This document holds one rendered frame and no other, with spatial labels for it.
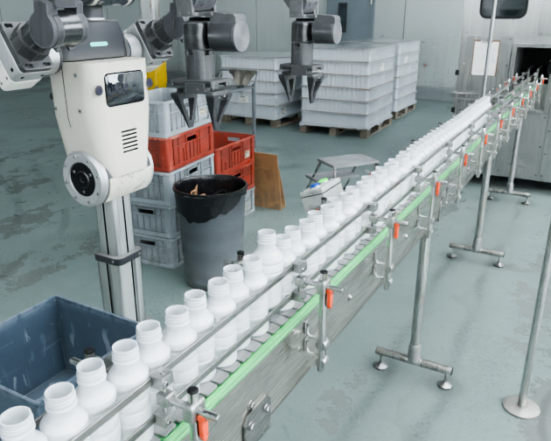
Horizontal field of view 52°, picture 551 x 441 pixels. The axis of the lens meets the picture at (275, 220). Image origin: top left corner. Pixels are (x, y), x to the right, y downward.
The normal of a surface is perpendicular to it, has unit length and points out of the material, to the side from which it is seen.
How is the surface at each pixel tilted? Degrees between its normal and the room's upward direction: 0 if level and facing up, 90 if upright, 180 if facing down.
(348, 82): 90
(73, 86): 90
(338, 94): 91
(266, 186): 100
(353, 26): 90
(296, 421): 0
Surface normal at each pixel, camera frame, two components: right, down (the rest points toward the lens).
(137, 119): 0.87, 0.17
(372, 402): 0.00, -0.94
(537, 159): -0.49, 0.30
